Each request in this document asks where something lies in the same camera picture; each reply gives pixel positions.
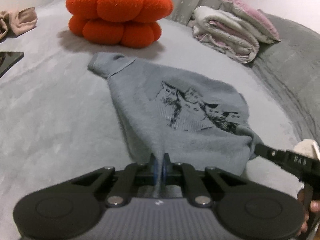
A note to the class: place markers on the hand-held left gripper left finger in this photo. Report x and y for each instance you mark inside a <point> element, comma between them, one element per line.
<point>155,170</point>

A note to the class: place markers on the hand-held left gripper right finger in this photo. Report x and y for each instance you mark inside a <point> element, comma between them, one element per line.
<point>165,170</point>

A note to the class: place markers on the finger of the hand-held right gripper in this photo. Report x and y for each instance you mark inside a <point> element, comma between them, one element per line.
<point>271,153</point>

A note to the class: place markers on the grey patterned knit sweater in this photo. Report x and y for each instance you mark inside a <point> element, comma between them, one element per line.
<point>150,100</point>

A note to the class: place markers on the person's right hand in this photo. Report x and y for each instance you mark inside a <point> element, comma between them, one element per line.
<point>315,207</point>

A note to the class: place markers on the grey pillow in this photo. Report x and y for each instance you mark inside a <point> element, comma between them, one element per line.
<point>265,36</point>

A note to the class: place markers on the grey bed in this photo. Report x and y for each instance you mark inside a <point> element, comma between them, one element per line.
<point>50,105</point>

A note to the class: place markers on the folded grey pink quilt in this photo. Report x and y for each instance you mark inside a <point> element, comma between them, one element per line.
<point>225,35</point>

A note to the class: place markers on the pink pillow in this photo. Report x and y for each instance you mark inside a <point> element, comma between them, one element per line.
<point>247,10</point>

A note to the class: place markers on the orange pumpkin plush pillow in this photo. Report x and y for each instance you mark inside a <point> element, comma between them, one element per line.
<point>117,12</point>

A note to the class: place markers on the black flat device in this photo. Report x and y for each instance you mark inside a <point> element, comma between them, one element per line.
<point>8,61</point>

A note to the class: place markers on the beige crumpled cloth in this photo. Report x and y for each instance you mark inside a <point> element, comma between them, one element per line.
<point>20,22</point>

